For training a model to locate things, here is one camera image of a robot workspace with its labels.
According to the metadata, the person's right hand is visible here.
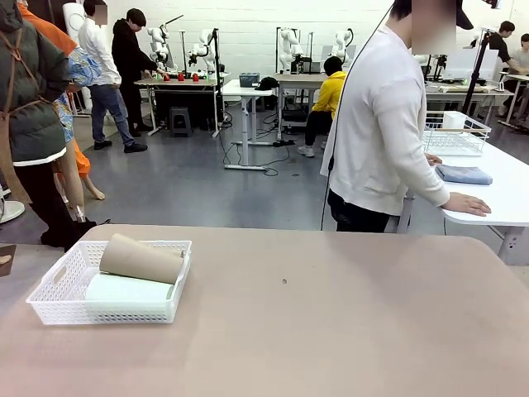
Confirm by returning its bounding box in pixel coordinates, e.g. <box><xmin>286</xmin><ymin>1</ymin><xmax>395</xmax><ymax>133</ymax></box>
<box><xmin>448</xmin><ymin>192</ymin><xmax>493</xmax><ymax>217</ymax></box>

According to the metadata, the blue cloth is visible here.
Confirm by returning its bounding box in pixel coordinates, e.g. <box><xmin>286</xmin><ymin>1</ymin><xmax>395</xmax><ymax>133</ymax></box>
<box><xmin>434</xmin><ymin>164</ymin><xmax>493</xmax><ymax>186</ymax></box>

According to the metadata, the tall brown cup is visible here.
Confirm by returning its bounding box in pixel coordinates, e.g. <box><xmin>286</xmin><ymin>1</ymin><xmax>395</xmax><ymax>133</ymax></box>
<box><xmin>98</xmin><ymin>232</ymin><xmax>186</xmax><ymax>285</ymax></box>

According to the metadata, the tall pale green cup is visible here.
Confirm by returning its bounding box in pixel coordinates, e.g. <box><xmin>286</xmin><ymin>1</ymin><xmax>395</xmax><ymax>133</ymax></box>
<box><xmin>84</xmin><ymin>272</ymin><xmax>177</xmax><ymax>305</ymax></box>

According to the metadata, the white perforated plastic basket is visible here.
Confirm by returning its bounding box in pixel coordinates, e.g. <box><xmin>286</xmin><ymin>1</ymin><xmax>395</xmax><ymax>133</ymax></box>
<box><xmin>26</xmin><ymin>239</ymin><xmax>193</xmax><ymax>327</ymax></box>

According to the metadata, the person's right forearm white sleeve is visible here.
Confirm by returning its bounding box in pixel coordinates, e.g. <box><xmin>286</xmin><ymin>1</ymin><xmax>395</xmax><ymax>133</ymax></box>
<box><xmin>407</xmin><ymin>156</ymin><xmax>452</xmax><ymax>210</ymax></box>

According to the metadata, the white rounded table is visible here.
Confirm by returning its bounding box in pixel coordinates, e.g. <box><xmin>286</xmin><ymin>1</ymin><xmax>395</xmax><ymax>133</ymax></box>
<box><xmin>396</xmin><ymin>111</ymin><xmax>529</xmax><ymax>265</ymax></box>

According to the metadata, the tall white cup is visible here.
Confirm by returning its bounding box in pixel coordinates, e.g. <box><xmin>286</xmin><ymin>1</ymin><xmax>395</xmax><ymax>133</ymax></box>
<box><xmin>443</xmin><ymin>111</ymin><xmax>467</xmax><ymax>130</ymax></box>

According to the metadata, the long beige work table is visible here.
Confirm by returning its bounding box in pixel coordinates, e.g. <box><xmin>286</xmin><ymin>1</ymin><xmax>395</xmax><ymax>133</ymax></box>
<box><xmin>423</xmin><ymin>80</ymin><xmax>517</xmax><ymax>125</ymax></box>

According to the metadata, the person in white cardigan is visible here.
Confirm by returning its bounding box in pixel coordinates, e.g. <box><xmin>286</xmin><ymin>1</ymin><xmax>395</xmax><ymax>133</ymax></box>
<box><xmin>320</xmin><ymin>0</ymin><xmax>476</xmax><ymax>232</ymax></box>

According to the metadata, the black tripod stand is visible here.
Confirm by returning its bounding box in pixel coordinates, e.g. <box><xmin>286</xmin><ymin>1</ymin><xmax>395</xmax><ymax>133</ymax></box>
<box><xmin>460</xmin><ymin>31</ymin><xmax>495</xmax><ymax>115</ymax></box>

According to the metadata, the person in yellow hoodie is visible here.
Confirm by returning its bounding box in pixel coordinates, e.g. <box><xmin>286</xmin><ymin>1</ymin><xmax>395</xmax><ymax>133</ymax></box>
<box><xmin>297</xmin><ymin>55</ymin><xmax>348</xmax><ymax>159</ymax></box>

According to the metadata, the person in black t-shirt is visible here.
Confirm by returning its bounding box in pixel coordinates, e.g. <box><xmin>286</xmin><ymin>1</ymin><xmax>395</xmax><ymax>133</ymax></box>
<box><xmin>489</xmin><ymin>20</ymin><xmax>529</xmax><ymax>75</ymax></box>

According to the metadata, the wood top robot table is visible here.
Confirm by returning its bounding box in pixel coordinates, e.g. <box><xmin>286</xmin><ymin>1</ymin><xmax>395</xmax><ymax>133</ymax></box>
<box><xmin>274</xmin><ymin>72</ymin><xmax>331</xmax><ymax>140</ymax></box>
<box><xmin>134</xmin><ymin>76</ymin><xmax>222</xmax><ymax>137</ymax></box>

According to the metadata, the white standing desk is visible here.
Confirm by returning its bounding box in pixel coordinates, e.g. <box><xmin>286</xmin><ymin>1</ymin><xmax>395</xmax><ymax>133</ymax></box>
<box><xmin>221</xmin><ymin>78</ymin><xmax>276</xmax><ymax>171</ymax></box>

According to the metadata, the black pole stand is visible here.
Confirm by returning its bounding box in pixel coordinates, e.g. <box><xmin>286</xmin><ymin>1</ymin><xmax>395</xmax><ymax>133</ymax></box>
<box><xmin>211</xmin><ymin>27</ymin><xmax>222</xmax><ymax>138</ymax></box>

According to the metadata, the grey plastic stool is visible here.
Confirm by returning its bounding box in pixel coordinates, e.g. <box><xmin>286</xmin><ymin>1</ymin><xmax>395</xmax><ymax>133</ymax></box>
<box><xmin>168</xmin><ymin>106</ymin><xmax>193</xmax><ymax>137</ymax></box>

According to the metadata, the person in black hoodie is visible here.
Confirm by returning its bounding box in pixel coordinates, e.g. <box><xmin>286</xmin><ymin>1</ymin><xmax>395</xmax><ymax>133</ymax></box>
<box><xmin>111</xmin><ymin>7</ymin><xmax>170</xmax><ymax>137</ymax></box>

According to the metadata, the person in white shirt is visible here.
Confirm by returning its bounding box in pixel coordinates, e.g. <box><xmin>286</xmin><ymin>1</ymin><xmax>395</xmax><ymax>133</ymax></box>
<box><xmin>78</xmin><ymin>0</ymin><xmax>149</xmax><ymax>154</ymax></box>

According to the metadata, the mannequin in blue patterned shirt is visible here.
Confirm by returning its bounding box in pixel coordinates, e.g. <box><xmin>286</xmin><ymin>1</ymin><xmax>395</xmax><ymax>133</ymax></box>
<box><xmin>18</xmin><ymin>2</ymin><xmax>107</xmax><ymax>222</ymax></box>

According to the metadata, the white rounded standing appliance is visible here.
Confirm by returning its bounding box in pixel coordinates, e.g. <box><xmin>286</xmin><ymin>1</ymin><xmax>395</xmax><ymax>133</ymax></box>
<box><xmin>61</xmin><ymin>2</ymin><xmax>88</xmax><ymax>42</ymax></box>

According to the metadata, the figure in green puffer jacket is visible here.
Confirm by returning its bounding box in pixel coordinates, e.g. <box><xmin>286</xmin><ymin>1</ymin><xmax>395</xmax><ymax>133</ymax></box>
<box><xmin>0</xmin><ymin>0</ymin><xmax>74</xmax><ymax>249</ymax></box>

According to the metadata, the white round stand base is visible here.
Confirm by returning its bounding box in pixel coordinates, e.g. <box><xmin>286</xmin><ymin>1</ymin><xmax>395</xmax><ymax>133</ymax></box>
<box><xmin>0</xmin><ymin>188</ymin><xmax>26</xmax><ymax>224</ymax></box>

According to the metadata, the brown board piece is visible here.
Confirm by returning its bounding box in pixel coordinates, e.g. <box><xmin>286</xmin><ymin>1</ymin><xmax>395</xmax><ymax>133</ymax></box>
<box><xmin>0</xmin><ymin>244</ymin><xmax>17</xmax><ymax>278</ymax></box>

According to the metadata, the white wire dish rack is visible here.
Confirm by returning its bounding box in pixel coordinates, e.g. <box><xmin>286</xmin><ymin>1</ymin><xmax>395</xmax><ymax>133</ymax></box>
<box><xmin>423</xmin><ymin>110</ymin><xmax>493</xmax><ymax>157</ymax></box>

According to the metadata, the thin black hanging cable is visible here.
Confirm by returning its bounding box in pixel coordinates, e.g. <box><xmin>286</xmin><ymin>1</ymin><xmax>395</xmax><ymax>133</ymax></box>
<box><xmin>320</xmin><ymin>0</ymin><xmax>393</xmax><ymax>231</ymax></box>

